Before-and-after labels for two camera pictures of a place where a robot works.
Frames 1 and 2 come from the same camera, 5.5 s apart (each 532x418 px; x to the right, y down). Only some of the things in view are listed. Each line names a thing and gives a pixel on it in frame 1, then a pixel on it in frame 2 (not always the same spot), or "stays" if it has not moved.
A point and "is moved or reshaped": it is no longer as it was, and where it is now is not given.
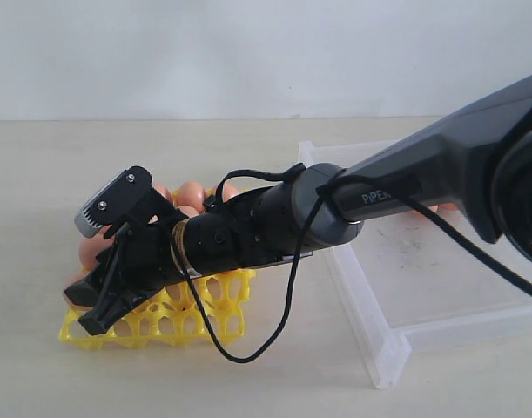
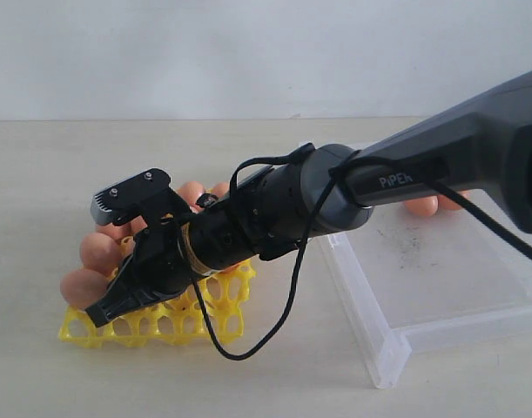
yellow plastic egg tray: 172,319 stays
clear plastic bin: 405,284 stays
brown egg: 447,205 is moved or reshaped
